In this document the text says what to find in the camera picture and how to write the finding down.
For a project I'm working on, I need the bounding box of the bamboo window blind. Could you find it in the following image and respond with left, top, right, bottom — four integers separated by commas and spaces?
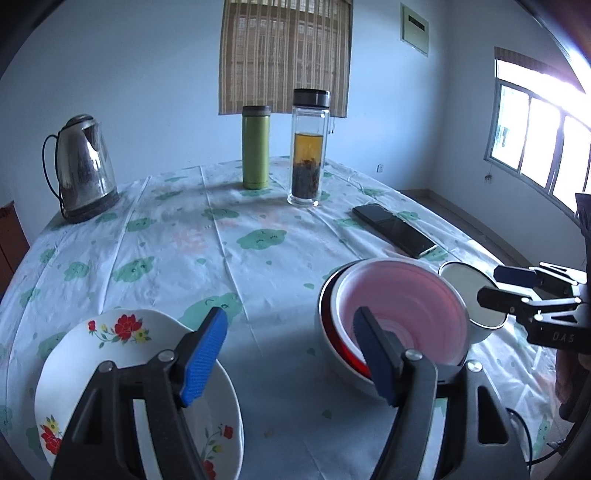
218, 0, 354, 118

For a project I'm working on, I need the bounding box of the steel-lined white bowl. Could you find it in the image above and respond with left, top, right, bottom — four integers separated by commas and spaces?
438, 261, 509, 344

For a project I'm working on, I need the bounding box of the window with metal frame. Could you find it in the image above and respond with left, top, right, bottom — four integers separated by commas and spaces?
482, 46, 591, 213

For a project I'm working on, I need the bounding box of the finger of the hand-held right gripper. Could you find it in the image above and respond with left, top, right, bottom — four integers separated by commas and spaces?
477, 286, 583, 325
493, 262, 585, 292

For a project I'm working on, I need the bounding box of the brown wooden cabinet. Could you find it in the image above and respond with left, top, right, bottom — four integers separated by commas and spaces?
0, 200, 31, 301

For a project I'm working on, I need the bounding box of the pink bowl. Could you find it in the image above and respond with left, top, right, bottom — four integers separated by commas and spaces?
335, 260, 471, 370

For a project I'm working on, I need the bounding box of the wall panel box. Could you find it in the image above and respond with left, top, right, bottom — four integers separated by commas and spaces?
400, 4, 430, 58

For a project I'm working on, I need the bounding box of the black kettle base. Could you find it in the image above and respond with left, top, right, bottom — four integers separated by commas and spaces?
60, 190, 121, 224

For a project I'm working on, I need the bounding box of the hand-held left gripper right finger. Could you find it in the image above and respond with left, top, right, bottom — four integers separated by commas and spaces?
352, 305, 532, 480

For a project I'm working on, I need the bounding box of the black cable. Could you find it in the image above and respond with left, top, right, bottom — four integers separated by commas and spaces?
505, 408, 573, 467

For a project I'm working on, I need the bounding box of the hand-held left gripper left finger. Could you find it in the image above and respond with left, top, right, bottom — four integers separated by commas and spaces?
50, 306, 229, 480

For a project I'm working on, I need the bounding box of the glass tea bottle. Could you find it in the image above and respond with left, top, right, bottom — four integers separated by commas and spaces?
287, 89, 331, 208

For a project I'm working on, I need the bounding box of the green thermos bottle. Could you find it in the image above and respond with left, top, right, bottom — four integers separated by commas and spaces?
242, 105, 271, 190

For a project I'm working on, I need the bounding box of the white plate with red flowers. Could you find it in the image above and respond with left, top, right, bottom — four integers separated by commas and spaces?
34, 308, 245, 480

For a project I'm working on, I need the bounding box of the black smartphone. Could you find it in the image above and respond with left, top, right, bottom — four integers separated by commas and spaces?
352, 203, 438, 259

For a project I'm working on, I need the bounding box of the stainless steel electric kettle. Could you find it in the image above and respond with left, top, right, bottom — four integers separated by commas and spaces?
42, 114, 118, 210

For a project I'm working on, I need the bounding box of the person's right forearm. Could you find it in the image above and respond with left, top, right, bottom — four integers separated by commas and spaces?
555, 348, 591, 422

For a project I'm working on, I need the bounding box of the white tablecloth with green clouds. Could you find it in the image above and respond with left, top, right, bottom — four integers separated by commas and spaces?
0, 156, 578, 480

